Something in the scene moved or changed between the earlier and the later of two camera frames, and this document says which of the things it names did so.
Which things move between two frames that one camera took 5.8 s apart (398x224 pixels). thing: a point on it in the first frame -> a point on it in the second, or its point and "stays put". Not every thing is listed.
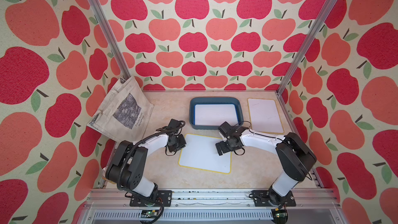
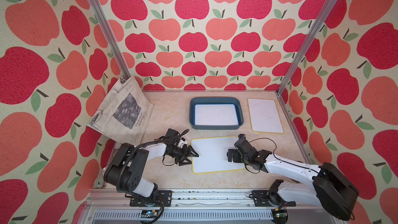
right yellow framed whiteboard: (265, 116) stays put
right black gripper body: (224, 146) -> (235, 157)
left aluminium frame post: (103, 27) stays put
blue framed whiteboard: (214, 114) stays put
